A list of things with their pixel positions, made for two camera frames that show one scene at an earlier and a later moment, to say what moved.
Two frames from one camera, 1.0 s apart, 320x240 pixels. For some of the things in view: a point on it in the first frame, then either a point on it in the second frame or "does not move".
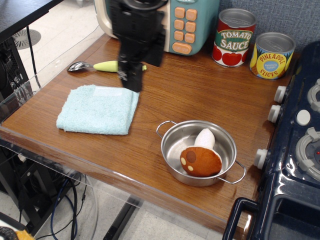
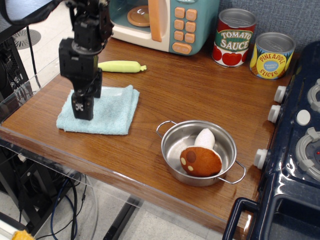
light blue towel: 98,110 does not move
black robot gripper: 141,30 → 82,69
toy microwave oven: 191,26 does not move
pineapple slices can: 272,55 does not move
